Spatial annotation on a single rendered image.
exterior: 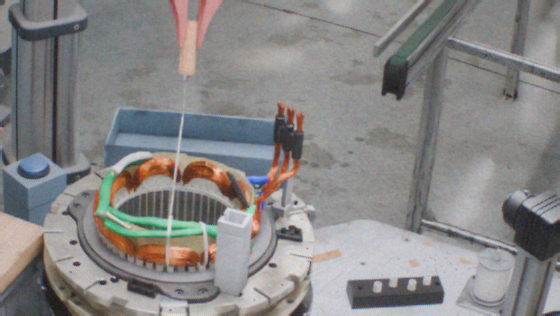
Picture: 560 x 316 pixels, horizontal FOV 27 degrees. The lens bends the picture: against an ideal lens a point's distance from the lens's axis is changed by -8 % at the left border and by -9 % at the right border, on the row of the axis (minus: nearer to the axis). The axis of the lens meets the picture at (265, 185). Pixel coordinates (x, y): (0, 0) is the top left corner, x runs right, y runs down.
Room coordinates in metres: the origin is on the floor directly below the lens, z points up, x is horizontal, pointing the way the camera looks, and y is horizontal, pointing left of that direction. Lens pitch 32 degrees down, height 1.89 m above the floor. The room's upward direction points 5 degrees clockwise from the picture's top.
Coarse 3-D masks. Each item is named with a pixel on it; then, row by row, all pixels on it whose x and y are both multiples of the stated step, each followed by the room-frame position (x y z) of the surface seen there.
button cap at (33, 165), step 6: (36, 156) 1.41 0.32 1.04; (24, 162) 1.39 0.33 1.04; (30, 162) 1.39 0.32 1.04; (36, 162) 1.39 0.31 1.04; (42, 162) 1.39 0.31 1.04; (24, 168) 1.37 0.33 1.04; (30, 168) 1.37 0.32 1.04; (36, 168) 1.37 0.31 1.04; (42, 168) 1.38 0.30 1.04; (30, 174) 1.37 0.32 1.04; (36, 174) 1.37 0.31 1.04
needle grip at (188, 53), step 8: (192, 24) 1.19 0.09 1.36; (192, 32) 1.18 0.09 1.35; (184, 40) 1.18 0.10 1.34; (192, 40) 1.18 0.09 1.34; (184, 48) 1.18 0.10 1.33; (192, 48) 1.18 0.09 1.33; (184, 56) 1.17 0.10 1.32; (192, 56) 1.18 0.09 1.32; (184, 64) 1.17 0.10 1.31; (192, 64) 1.17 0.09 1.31; (184, 72) 1.17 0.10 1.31; (192, 72) 1.17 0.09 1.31
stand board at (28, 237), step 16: (0, 224) 1.20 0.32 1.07; (16, 224) 1.20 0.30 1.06; (32, 224) 1.21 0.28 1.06; (0, 240) 1.17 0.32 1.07; (16, 240) 1.17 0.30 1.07; (32, 240) 1.17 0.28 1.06; (0, 256) 1.13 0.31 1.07; (16, 256) 1.14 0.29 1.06; (32, 256) 1.16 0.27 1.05; (0, 272) 1.10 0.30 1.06; (16, 272) 1.13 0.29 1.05; (0, 288) 1.09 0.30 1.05
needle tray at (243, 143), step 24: (120, 120) 1.52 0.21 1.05; (144, 120) 1.52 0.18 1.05; (168, 120) 1.52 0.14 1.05; (192, 120) 1.52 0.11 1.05; (216, 120) 1.52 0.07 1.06; (240, 120) 1.52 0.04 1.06; (264, 120) 1.52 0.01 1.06; (120, 144) 1.42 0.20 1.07; (144, 144) 1.49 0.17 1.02; (168, 144) 1.50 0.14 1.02; (192, 144) 1.50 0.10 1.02; (216, 144) 1.51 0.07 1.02; (240, 144) 1.52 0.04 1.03; (264, 144) 1.52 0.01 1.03; (240, 168) 1.42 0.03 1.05; (264, 168) 1.42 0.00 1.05
